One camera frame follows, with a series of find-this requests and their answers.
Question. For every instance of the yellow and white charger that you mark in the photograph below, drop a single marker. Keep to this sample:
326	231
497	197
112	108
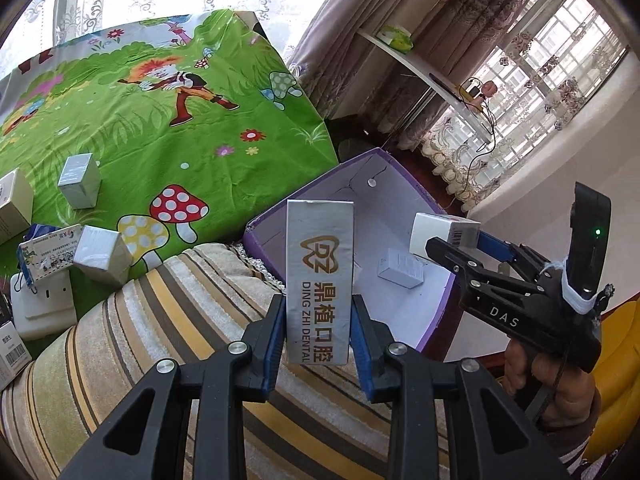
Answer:
471	92

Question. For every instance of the dark blue box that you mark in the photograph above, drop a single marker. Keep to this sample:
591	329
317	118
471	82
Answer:
34	231

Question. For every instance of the metal shelf stand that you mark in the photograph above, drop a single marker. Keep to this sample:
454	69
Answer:
352	151

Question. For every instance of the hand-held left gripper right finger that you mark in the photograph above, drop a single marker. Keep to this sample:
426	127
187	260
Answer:
358	350

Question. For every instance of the cream cardboard box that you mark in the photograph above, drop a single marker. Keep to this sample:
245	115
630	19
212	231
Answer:
12	205

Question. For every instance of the striped beige cushion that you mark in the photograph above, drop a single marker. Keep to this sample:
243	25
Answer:
125	340

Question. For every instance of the blue-green printed box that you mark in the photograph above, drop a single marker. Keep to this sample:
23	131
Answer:
47	257

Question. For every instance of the lace window valance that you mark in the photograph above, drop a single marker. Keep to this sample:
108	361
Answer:
500	125

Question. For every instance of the tall silver box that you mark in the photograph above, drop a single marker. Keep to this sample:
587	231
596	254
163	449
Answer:
320	260

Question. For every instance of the white box with barcode end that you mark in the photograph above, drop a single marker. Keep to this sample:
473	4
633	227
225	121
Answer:
435	232

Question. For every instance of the mauve patterned curtain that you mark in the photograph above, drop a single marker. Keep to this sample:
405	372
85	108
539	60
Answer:
360	25

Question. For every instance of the purple cardboard box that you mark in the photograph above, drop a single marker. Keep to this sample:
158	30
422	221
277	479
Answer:
390	200

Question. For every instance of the small white text-printed box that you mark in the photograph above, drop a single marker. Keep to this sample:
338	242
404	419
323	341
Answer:
401	269

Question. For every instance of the white curved shelf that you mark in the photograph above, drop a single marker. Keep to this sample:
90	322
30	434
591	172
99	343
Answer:
425	67

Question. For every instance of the silver and white box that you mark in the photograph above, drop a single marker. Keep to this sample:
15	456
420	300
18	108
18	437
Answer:
100	252

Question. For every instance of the person's right forearm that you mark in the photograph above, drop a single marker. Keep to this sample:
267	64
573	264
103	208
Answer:
572	440

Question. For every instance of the yellow plastic chair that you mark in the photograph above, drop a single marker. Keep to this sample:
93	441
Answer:
620	360

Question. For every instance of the green cartoon printed blanket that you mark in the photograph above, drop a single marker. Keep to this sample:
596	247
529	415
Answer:
150	150

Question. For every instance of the white socket panel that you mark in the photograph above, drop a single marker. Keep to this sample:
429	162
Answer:
42	307

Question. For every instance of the small silver box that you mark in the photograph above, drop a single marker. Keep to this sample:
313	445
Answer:
80	180

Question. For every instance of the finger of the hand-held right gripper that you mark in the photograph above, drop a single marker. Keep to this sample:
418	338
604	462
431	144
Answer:
465	272
495	246

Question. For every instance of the person's right hand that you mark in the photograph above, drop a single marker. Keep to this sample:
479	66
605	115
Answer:
555	390

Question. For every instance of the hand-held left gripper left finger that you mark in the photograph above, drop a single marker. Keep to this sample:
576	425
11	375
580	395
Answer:
276	350

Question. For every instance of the green tissue pack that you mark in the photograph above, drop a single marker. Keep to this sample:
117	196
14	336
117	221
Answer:
396	37

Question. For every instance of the white box with barcode label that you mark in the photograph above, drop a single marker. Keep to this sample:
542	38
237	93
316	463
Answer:
10	355

